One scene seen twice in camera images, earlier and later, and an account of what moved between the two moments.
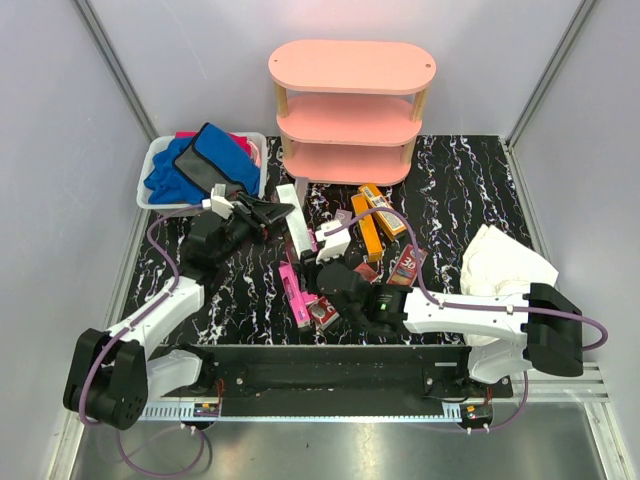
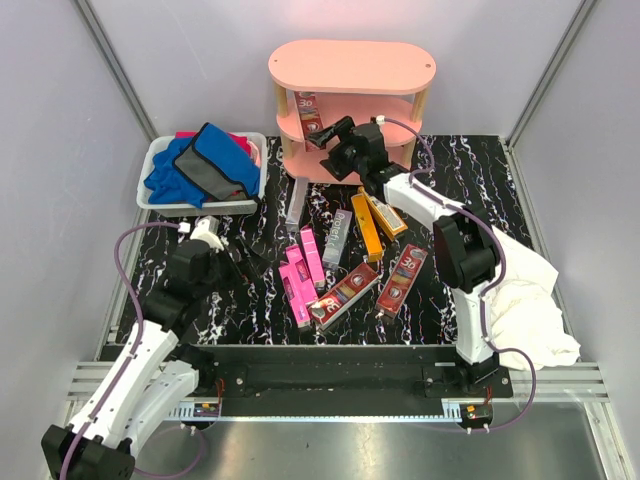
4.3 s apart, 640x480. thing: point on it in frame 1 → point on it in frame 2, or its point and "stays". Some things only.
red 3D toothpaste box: [405, 269] → [310, 117]
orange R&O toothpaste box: [361, 205] stays
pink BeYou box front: [294, 295] stays
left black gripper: [258, 222] → [250, 268]
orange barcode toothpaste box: [393, 225] stays
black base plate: [340, 374] stays
